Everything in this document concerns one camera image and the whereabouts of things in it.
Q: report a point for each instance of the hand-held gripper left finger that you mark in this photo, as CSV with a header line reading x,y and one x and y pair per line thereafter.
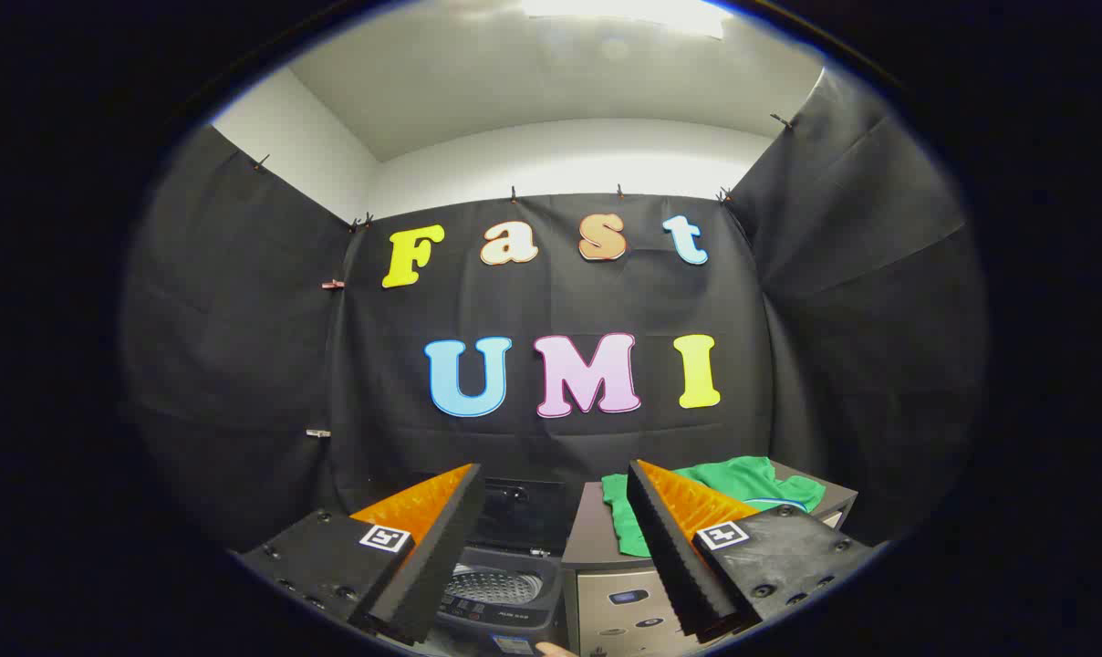
x,y
441,547

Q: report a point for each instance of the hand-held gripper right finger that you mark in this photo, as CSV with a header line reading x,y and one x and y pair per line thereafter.
x,y
670,557

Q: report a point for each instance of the grey washing machine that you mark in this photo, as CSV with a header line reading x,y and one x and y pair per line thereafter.
x,y
514,584

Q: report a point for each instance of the green polo shirt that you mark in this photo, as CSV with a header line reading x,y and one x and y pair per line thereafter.
x,y
743,479

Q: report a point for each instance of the grey cabinet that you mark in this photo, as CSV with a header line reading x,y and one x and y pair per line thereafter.
x,y
597,538

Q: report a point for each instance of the black backdrop cloth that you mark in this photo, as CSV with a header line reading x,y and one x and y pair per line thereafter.
x,y
560,301

